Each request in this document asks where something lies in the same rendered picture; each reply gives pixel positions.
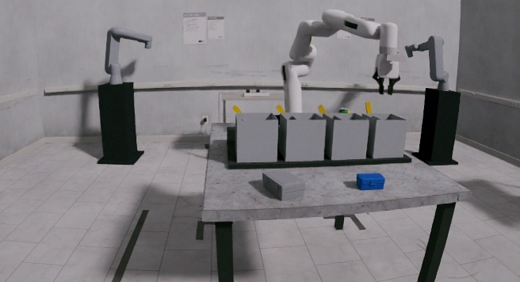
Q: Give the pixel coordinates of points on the blue plastic box with latch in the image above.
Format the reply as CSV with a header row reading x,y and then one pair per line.
x,y
370,181

